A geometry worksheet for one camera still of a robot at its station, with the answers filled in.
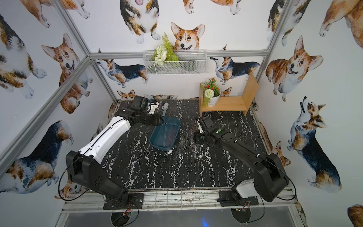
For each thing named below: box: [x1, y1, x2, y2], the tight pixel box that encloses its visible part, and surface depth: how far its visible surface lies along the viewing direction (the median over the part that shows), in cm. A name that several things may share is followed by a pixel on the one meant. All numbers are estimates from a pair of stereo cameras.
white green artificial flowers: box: [151, 32, 180, 66], surface depth 82 cm
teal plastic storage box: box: [149, 116, 181, 152], surface depth 102 cm
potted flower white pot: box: [202, 77, 221, 108], surface depth 100 cm
